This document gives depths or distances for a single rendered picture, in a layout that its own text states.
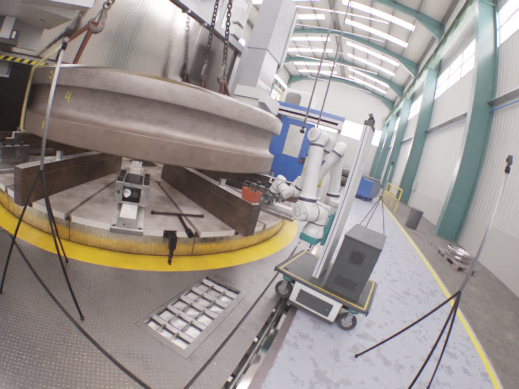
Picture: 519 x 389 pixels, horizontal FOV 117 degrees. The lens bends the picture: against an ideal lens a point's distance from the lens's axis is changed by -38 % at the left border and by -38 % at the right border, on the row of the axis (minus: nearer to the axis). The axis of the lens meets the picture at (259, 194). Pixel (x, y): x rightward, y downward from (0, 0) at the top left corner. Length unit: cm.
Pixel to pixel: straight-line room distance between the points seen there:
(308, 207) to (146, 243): 159
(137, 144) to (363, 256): 243
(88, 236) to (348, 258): 240
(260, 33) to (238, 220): 604
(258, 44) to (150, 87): 527
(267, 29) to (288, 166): 428
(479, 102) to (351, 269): 1016
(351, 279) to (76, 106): 338
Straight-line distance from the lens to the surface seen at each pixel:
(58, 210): 272
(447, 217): 1074
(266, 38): 767
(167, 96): 281
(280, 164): 815
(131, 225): 232
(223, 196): 302
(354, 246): 210
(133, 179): 261
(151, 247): 264
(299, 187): 226
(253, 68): 744
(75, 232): 273
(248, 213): 271
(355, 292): 223
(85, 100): 321
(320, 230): 214
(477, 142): 1117
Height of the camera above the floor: 138
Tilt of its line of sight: 12 degrees down
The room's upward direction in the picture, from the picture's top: 16 degrees clockwise
